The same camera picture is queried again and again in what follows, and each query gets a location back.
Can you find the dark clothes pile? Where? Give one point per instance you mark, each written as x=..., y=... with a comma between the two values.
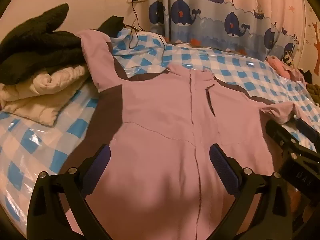
x=313, y=87

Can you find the pile of pink clothes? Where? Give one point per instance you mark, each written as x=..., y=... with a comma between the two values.
x=280, y=66

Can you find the small black cloth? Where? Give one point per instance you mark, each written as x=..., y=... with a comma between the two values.
x=112, y=26

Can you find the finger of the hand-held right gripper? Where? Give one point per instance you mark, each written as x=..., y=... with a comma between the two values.
x=277, y=133
x=307, y=131

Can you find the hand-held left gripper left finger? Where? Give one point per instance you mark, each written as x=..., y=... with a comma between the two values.
x=103, y=155

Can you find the black fleece garment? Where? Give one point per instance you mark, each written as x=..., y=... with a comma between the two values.
x=37, y=47

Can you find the brown animal wall sticker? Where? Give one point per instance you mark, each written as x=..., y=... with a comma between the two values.
x=316, y=37

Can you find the blue white checkered bed cover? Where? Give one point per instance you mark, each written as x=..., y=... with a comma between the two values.
x=237, y=70

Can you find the pink and brown jacket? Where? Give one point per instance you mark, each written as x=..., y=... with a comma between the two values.
x=162, y=130

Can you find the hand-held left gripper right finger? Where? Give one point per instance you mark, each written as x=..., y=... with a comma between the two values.
x=220, y=160

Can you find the white padded jacket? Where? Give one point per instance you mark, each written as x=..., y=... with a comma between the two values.
x=37, y=97

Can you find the black white striped cloth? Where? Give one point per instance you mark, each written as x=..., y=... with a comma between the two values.
x=288, y=58

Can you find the whale print curtain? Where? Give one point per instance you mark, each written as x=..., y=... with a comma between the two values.
x=212, y=30

